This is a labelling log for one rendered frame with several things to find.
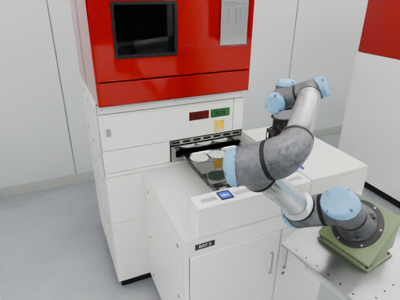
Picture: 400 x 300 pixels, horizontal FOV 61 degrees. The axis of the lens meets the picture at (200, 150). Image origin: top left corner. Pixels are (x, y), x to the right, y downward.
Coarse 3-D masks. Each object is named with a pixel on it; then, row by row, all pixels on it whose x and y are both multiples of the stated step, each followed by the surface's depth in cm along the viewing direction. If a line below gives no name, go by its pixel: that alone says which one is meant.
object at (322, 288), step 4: (320, 284) 147; (320, 288) 146; (324, 288) 142; (320, 292) 146; (324, 292) 142; (328, 292) 140; (332, 292) 138; (320, 296) 146; (324, 296) 143; (328, 296) 141; (332, 296) 139; (336, 296) 138
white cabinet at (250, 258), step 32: (160, 224) 169; (256, 224) 149; (160, 256) 182; (192, 256) 141; (224, 256) 149; (256, 256) 157; (288, 256) 167; (160, 288) 197; (192, 288) 148; (224, 288) 157; (256, 288) 167; (288, 288) 178
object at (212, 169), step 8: (200, 152) 191; (208, 152) 192; (192, 160) 183; (208, 160) 183; (216, 160) 183; (200, 168) 175; (208, 168) 175; (216, 168) 175; (208, 176) 168; (216, 176) 168; (224, 176) 168
